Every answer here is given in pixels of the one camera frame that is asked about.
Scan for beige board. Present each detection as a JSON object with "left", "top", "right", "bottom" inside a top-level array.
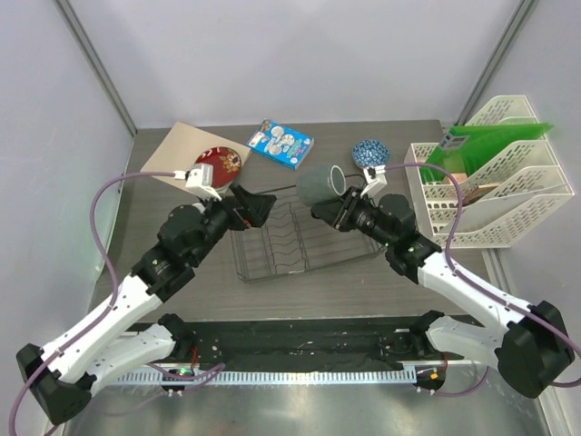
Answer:
[{"left": 141, "top": 122, "right": 251, "bottom": 197}]

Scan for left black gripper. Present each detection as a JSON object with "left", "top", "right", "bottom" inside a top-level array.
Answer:
[{"left": 189, "top": 183, "right": 275, "bottom": 265}]

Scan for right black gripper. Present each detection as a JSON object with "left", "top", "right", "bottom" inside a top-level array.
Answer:
[{"left": 312, "top": 185, "right": 396, "bottom": 248}]

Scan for dark red plate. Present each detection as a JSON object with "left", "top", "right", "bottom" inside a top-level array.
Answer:
[{"left": 195, "top": 147, "right": 242, "bottom": 189}]

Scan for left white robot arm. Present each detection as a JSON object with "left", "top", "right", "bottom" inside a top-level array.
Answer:
[{"left": 16, "top": 185, "right": 276, "bottom": 425}]

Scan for blue red patterned bowl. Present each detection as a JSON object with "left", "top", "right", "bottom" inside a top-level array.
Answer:
[{"left": 351, "top": 139, "right": 390, "bottom": 169}]

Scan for green plastic folder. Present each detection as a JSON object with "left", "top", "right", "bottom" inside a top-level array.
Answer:
[{"left": 426, "top": 123, "right": 554, "bottom": 175}]

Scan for brown items in organizer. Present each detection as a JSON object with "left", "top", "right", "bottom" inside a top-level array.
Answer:
[{"left": 451, "top": 173, "right": 500, "bottom": 207}]

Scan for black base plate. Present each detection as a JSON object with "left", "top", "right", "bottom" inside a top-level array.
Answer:
[{"left": 157, "top": 316, "right": 459, "bottom": 372}]

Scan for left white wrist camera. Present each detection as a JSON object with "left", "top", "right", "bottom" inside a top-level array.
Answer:
[{"left": 173, "top": 163, "right": 222, "bottom": 202}]

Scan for white slotted cable duct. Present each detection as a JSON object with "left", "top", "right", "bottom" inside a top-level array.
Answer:
[{"left": 106, "top": 366, "right": 417, "bottom": 387}]

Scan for black wire dish rack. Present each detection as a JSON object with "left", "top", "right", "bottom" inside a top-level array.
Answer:
[{"left": 230, "top": 185, "right": 382, "bottom": 282}]

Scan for white file organizer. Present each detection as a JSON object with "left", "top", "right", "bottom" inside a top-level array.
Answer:
[{"left": 403, "top": 94, "right": 576, "bottom": 250}]

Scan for blue picture box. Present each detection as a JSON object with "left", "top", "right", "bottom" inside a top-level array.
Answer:
[{"left": 245, "top": 119, "right": 315, "bottom": 170}]

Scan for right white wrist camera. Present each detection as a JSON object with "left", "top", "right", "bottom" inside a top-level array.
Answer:
[{"left": 361, "top": 165, "right": 387, "bottom": 198}]

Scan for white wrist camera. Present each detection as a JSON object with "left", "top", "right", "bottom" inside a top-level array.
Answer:
[
  {"left": 361, "top": 165, "right": 387, "bottom": 198},
  {"left": 173, "top": 163, "right": 222, "bottom": 202}
]

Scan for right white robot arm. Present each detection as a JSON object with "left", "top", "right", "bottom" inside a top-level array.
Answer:
[{"left": 310, "top": 188, "right": 575, "bottom": 399}]

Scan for grey mug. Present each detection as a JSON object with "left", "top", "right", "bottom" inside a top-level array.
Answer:
[{"left": 296, "top": 164, "right": 346, "bottom": 207}]

